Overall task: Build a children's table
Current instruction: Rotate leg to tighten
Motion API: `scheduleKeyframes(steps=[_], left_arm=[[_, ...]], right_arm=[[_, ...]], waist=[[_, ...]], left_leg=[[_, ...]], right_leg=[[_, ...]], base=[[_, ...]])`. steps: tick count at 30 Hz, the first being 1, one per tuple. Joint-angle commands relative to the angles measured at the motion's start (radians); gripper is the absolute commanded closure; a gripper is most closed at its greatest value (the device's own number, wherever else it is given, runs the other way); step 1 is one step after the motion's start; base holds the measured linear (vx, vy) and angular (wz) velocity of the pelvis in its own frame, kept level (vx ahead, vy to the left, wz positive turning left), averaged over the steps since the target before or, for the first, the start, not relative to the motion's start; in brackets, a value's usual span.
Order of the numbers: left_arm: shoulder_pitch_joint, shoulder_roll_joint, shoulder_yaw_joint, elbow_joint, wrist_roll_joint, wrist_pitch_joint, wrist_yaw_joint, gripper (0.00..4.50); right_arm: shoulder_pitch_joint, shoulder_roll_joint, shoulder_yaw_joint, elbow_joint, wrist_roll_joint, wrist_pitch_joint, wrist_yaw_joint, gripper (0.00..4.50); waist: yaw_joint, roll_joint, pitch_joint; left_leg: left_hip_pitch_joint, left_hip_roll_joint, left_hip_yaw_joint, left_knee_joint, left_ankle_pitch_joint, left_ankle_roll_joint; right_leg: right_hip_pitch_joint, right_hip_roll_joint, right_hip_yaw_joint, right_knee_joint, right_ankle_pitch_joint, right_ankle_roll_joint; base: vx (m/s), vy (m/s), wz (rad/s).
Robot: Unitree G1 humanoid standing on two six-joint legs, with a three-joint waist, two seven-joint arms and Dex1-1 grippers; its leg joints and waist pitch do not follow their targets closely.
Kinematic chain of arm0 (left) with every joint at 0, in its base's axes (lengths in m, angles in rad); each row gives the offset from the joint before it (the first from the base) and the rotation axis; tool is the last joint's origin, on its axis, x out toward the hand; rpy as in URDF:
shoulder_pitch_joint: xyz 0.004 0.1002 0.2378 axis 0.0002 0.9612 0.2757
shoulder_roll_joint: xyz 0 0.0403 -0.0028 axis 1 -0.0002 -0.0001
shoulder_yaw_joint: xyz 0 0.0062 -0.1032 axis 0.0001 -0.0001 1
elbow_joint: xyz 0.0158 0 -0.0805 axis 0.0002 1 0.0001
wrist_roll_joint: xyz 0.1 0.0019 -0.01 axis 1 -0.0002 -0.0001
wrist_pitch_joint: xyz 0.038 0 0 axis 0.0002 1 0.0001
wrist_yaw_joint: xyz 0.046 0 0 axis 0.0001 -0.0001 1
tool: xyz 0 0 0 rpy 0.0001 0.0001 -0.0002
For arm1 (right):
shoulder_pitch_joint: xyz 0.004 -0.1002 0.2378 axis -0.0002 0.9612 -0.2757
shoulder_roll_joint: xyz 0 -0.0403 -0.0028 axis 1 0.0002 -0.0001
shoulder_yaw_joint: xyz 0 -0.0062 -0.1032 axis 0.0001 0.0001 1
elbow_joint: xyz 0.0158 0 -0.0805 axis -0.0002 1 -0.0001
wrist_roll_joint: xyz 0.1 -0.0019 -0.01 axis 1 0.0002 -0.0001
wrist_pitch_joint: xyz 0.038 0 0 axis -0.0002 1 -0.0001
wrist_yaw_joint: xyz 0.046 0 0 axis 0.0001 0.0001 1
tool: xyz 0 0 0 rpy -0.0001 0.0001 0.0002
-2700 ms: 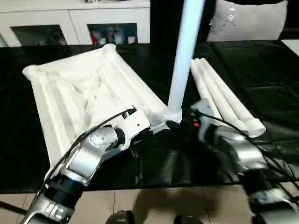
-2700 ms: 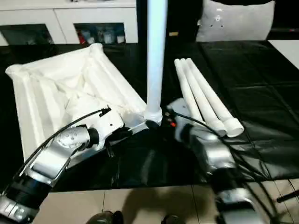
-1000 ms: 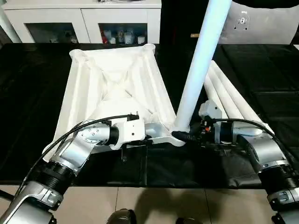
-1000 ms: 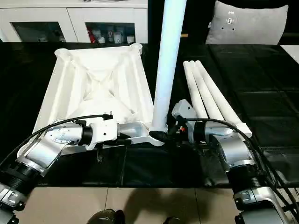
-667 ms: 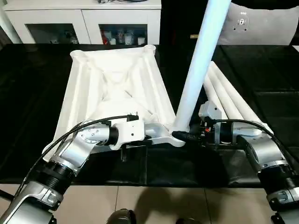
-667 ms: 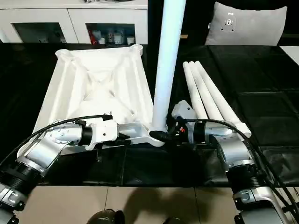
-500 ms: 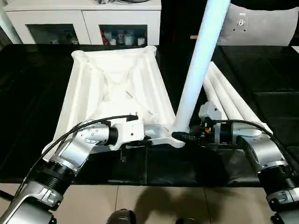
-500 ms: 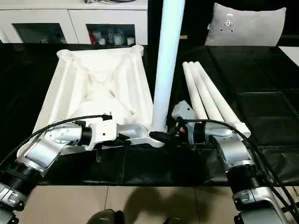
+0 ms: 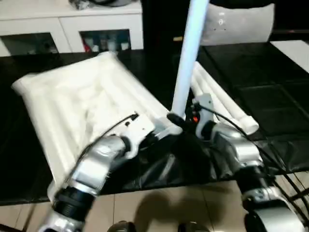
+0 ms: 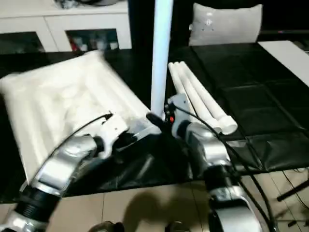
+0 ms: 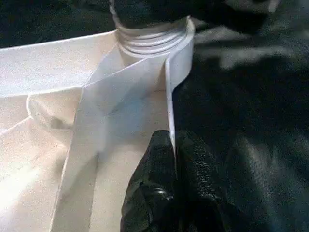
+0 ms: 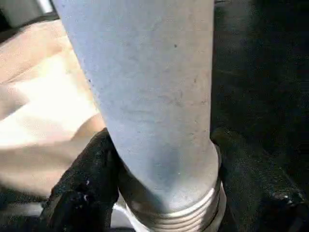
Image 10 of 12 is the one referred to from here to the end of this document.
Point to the white plastic table top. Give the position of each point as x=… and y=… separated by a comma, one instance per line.
x=67, y=106

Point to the white plastic table leg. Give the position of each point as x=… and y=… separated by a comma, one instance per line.
x=161, y=53
x=197, y=82
x=178, y=82
x=188, y=82

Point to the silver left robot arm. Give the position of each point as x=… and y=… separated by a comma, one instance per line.
x=53, y=179

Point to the black work mat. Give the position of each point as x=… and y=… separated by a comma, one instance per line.
x=246, y=96

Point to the dark left robot foot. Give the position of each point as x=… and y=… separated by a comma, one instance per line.
x=106, y=227

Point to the dark robot foot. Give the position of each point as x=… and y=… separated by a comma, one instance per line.
x=178, y=227
x=106, y=227

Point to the dark right robot foot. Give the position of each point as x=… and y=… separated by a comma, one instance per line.
x=178, y=227

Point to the grey cushion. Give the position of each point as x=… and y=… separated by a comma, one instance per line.
x=227, y=24

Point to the white flat board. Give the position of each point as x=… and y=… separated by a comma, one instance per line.
x=289, y=55

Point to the white cabinet with glass doors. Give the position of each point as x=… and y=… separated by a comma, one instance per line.
x=53, y=24

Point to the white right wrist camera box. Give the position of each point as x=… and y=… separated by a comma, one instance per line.
x=177, y=102

